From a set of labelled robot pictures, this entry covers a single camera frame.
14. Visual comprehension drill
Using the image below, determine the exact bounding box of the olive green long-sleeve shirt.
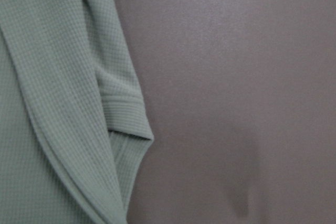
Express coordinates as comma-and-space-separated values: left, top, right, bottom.
1, 0, 154, 223

